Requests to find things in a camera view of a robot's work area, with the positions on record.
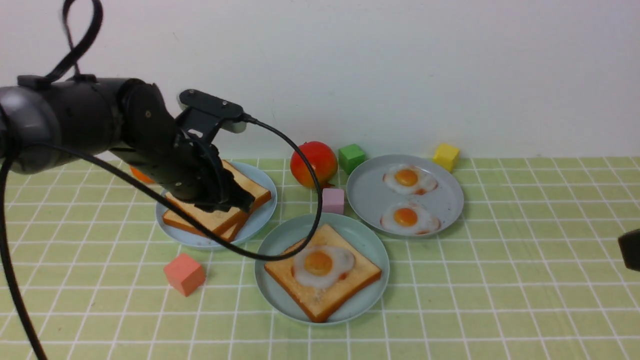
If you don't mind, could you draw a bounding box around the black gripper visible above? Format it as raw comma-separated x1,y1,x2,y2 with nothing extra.
112,80,255,214

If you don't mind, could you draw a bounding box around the toast slice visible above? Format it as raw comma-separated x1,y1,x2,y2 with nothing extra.
165,160,272,230
264,224,382,323
162,209,249,243

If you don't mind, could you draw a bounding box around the fried egg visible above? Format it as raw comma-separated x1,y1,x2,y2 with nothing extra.
380,202,441,236
382,164,439,196
292,244,355,290

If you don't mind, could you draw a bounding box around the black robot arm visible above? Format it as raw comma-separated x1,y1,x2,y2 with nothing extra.
1,78,255,212

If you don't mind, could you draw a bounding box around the light blue bread plate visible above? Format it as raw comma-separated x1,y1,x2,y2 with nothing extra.
155,161,278,251

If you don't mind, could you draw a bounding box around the teal centre plate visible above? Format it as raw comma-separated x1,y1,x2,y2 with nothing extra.
254,213,391,327

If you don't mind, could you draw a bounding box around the salmon red cube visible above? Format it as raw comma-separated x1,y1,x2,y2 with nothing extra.
163,253,206,297

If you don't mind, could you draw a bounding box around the red pomegranate fruit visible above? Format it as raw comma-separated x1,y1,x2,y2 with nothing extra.
289,141,338,189

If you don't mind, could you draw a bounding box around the pink cube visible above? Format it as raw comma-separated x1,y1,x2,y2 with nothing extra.
321,187,345,215

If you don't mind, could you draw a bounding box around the orange fruit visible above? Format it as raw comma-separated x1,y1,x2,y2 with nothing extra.
129,165,155,185

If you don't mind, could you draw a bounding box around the green cube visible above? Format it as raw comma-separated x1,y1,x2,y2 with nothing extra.
338,143,367,175

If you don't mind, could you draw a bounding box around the grey egg plate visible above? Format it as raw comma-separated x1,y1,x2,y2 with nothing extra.
346,154,465,238

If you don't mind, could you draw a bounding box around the yellow cube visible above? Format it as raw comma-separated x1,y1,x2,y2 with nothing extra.
432,143,460,173

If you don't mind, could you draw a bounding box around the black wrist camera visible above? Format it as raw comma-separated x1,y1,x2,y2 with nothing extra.
175,89,249,145

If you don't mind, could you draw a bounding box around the black cable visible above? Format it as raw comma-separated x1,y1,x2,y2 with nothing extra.
0,0,323,360

